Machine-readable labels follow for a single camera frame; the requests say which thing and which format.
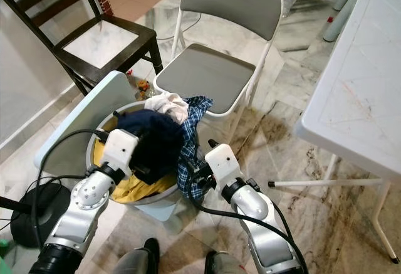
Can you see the blue plaid shirt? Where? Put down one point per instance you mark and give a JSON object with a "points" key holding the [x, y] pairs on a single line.
{"points": [[191, 173]]}

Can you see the navy blue garment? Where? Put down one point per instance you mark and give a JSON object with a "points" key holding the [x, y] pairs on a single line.
{"points": [[160, 139]]}

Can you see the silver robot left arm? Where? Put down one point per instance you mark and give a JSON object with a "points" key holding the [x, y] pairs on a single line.
{"points": [[94, 195]]}

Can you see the yellow garment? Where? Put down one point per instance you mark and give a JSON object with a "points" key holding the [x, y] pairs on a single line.
{"points": [[141, 189]]}

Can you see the white garment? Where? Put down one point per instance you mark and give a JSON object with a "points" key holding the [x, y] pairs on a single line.
{"points": [[166, 105]]}

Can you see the pale grey bin lid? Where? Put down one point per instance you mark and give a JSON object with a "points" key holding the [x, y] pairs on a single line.
{"points": [[81, 123]]}

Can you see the small orange toy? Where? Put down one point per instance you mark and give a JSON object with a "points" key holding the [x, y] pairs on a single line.
{"points": [[143, 86]]}

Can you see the black round stand base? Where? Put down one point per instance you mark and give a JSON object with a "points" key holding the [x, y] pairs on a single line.
{"points": [[37, 217]]}

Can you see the dark wooden chair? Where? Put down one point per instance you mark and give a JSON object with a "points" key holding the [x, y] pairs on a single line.
{"points": [[158, 57]]}

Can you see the green plastic object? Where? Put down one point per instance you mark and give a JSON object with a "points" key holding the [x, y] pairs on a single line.
{"points": [[4, 258]]}

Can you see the pale blue kids table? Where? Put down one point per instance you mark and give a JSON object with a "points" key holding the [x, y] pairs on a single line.
{"points": [[343, 10]]}

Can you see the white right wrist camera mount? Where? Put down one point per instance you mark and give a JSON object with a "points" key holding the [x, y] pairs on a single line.
{"points": [[222, 164]]}

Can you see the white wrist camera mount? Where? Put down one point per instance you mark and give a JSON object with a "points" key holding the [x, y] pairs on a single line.
{"points": [[222, 164], [122, 150]]}

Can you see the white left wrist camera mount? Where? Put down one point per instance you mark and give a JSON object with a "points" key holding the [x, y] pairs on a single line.
{"points": [[122, 150]]}

